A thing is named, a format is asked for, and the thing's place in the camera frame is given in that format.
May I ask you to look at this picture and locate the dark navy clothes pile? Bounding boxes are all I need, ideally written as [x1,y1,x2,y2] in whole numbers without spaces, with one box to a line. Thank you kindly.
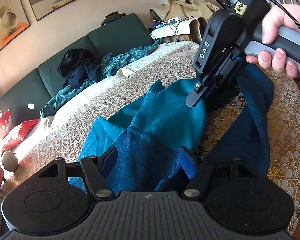
[57,48,102,89]

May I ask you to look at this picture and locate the dark green sofa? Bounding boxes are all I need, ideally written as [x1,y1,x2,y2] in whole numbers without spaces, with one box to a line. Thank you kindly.
[0,14,154,126]

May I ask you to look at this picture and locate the beige jacket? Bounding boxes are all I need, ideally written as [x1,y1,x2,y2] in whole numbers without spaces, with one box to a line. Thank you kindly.
[163,0,220,21]

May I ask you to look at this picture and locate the white power strip with cables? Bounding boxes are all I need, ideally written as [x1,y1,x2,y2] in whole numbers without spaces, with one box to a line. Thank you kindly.
[150,16,196,42]

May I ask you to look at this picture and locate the black object behind sofa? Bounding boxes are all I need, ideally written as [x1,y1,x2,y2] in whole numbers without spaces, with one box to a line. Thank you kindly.
[101,11,126,26]

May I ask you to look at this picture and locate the teal blue knit sweater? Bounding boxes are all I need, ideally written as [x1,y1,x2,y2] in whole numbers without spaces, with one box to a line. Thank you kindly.
[80,64,274,193]

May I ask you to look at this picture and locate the cream lace sofa cover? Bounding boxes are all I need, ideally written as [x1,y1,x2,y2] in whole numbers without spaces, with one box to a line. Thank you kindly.
[12,40,199,156]

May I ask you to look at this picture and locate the teal plaid blanket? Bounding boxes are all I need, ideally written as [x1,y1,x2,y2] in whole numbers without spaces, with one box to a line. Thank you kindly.
[40,39,162,118]

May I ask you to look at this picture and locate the left framed sphere picture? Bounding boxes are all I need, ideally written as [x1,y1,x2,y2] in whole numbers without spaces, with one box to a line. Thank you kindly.
[0,0,30,51]

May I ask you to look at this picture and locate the floral lace tablecloth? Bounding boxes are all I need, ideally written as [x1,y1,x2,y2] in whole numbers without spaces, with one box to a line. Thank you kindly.
[0,47,300,235]

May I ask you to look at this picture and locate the person's right hand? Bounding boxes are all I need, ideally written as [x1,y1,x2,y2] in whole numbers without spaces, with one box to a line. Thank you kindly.
[246,4,300,78]

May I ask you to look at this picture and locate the small grey round teapot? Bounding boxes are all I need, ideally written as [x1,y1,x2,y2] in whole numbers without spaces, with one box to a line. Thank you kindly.
[1,151,19,172]

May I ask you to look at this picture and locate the red patterned cushion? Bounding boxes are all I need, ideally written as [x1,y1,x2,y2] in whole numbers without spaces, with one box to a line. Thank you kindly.
[1,119,40,154]
[0,109,14,140]

